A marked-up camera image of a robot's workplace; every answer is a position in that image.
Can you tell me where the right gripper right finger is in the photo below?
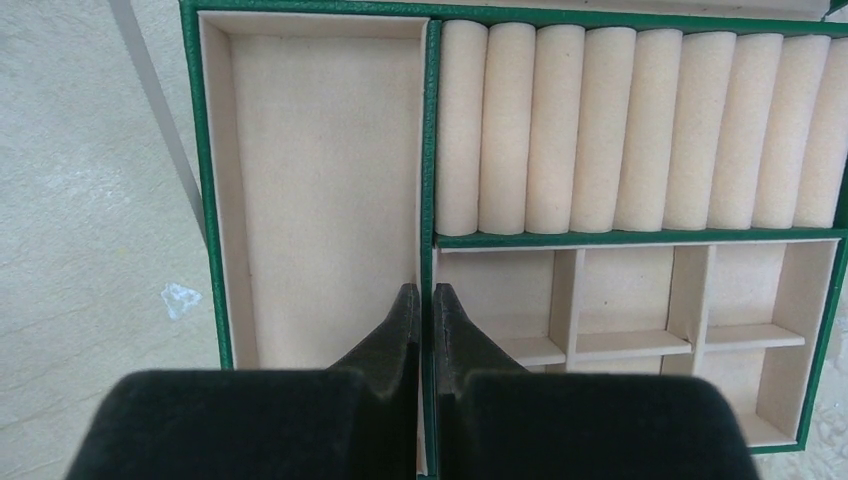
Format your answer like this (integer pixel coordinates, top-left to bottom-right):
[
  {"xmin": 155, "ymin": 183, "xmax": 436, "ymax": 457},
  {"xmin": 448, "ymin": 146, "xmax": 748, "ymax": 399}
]
[{"xmin": 433, "ymin": 284, "xmax": 758, "ymax": 479}]

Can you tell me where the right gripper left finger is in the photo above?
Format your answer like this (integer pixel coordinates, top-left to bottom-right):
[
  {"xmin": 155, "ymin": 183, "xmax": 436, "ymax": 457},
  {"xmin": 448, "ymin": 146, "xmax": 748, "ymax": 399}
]
[{"xmin": 68, "ymin": 284, "xmax": 421, "ymax": 479}]

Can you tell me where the green jewelry tray insert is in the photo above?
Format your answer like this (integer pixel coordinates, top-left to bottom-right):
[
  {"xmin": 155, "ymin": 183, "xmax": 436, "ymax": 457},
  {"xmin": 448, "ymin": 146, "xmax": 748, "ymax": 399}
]
[{"xmin": 180, "ymin": 1, "xmax": 847, "ymax": 479}]

